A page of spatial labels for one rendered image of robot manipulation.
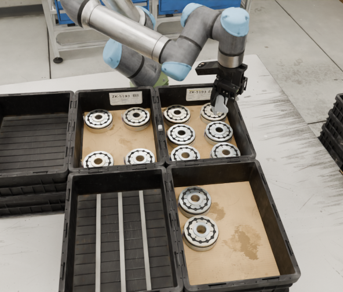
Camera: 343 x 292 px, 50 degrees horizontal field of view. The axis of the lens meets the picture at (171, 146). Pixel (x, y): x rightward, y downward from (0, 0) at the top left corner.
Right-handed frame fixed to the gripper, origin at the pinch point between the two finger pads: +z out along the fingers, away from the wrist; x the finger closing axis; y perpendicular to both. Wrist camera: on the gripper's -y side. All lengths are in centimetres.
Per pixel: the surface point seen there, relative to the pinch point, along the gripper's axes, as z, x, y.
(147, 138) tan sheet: 15.8, -15.5, -19.8
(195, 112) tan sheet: 17.7, 7.8, -14.3
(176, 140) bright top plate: 13.1, -11.7, -9.2
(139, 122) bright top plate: 13.2, -12.8, -25.5
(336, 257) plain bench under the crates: 29, -9, 55
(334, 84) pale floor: 115, 181, 6
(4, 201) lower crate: 14, -65, -39
